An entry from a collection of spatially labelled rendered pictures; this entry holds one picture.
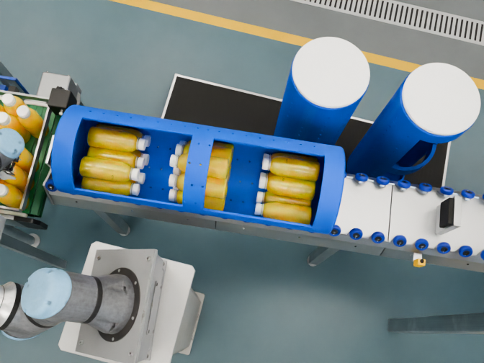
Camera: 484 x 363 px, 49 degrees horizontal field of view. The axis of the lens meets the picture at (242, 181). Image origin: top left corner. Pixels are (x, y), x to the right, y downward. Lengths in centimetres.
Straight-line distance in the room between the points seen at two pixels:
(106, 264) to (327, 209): 66
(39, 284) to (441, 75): 148
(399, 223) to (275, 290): 100
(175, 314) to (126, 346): 25
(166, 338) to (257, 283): 122
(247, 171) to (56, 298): 83
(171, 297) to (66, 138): 56
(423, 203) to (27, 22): 242
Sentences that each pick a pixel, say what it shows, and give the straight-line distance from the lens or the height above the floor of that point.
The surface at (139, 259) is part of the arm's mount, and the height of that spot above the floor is 135.
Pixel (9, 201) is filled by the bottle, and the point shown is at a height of 103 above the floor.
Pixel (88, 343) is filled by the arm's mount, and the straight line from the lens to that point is 154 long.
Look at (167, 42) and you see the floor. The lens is 319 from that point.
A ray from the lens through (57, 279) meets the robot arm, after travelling 132.
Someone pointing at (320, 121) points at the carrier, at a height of 91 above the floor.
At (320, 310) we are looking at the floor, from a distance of 278.
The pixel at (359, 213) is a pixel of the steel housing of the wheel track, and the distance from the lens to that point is 192.
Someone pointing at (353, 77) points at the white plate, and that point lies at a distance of 196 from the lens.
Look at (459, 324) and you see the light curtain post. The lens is 207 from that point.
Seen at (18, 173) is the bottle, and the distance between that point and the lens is 190.
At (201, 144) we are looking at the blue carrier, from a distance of 161.
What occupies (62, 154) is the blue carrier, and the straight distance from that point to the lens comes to 167.
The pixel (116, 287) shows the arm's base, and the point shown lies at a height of 137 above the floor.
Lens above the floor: 274
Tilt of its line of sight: 74 degrees down
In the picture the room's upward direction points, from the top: 7 degrees clockwise
